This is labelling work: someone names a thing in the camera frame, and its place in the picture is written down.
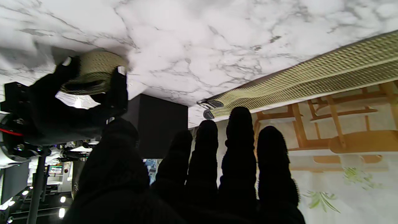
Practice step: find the black backdrop stand pole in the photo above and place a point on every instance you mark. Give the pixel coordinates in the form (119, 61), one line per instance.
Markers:
(37, 186)

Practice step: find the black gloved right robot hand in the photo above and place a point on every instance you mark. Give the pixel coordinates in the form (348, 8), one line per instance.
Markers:
(62, 121)

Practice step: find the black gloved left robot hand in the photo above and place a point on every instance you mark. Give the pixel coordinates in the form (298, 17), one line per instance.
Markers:
(124, 186)

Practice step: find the beige woven belt double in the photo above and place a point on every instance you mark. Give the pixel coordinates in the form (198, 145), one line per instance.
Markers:
(311, 76)
(93, 73)

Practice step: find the black belt storage box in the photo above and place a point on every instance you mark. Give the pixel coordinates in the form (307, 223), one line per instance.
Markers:
(161, 127)

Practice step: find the blue printed banner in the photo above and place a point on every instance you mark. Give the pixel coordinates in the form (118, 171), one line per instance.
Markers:
(152, 169)

